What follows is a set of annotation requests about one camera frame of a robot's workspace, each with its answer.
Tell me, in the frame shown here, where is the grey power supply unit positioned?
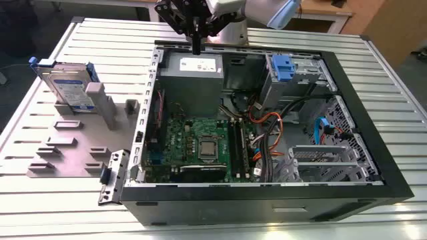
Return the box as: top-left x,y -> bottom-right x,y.
156,52 -> 224,118

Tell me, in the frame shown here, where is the silver CPU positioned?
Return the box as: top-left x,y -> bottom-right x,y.
198,139 -> 217,157

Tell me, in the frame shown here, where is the black RAM stick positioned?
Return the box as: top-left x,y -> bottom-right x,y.
228,119 -> 241,179
237,117 -> 252,177

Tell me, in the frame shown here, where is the black graphics card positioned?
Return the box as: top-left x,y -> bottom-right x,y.
178,163 -> 228,183

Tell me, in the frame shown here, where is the metal disk bay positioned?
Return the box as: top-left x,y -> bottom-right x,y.
286,144 -> 380,185

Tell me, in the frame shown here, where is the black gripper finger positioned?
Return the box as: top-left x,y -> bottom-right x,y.
153,0 -> 197,55
196,12 -> 236,55

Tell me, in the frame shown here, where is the black cable bundle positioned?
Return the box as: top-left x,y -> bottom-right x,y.
258,94 -> 334,183

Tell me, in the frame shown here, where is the metal optical drive cage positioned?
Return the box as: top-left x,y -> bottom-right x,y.
258,52 -> 337,111

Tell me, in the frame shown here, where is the brown wooden cabinet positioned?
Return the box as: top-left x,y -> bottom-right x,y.
338,0 -> 427,68

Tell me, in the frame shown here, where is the black open PC case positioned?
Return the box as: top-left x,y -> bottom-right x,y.
118,38 -> 416,227

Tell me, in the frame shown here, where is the red fan wire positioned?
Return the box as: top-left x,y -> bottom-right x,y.
156,88 -> 165,127

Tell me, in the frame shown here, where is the red disk wire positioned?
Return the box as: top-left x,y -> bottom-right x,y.
332,124 -> 353,145

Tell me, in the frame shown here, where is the metal expansion slot retainer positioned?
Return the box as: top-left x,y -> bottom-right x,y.
97,148 -> 132,206

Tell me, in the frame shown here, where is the blue disk wire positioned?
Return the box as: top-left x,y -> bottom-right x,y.
312,116 -> 336,146

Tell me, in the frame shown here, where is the orange wire bundle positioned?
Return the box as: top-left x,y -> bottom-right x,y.
248,112 -> 284,163

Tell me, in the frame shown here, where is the white desk frame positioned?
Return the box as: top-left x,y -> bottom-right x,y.
30,0 -> 161,23

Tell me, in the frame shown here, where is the hard disk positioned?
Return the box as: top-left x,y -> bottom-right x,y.
27,56 -> 100,112

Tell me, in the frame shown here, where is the blue drive cage latch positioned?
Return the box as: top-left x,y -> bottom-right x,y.
270,54 -> 297,83

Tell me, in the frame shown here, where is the green motherboard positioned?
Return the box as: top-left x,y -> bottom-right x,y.
141,117 -> 264,185

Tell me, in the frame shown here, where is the grey parts rack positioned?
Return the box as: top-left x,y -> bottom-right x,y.
25,83 -> 141,179

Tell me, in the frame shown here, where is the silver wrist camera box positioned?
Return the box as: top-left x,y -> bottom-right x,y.
202,0 -> 241,20

